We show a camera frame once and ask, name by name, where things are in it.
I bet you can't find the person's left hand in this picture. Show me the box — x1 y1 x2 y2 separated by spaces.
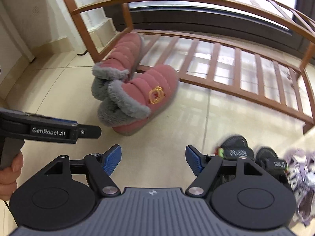
0 153 24 200

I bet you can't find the wooden shoe rack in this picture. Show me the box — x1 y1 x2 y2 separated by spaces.
55 0 315 134

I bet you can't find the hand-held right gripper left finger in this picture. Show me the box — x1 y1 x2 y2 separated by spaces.
43 145 122 197

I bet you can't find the purple sneaker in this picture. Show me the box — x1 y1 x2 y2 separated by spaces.
290 177 315 227
283 149 315 195

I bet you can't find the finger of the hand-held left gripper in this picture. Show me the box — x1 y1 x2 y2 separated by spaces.
50 119 102 139

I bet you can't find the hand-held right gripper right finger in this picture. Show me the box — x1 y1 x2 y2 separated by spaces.
185 145 272 197

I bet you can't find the pink fur-lined slipper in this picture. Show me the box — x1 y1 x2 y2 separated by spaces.
92 32 145 101
97 64 180 136

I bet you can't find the black strap sandal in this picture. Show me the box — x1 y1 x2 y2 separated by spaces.
255 147 289 180
214 135 256 175

